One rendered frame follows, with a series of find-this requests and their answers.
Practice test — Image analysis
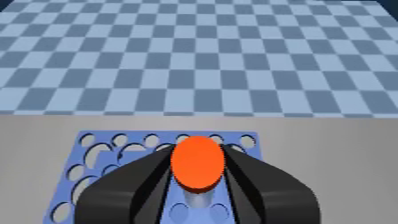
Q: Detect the orange-capped centrifuge tube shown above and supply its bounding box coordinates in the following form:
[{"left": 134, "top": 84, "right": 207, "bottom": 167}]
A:
[{"left": 169, "top": 135, "right": 228, "bottom": 206}]

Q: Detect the blue perforated tube rack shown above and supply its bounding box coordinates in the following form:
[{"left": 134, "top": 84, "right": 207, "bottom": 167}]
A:
[{"left": 41, "top": 130, "right": 260, "bottom": 224}]

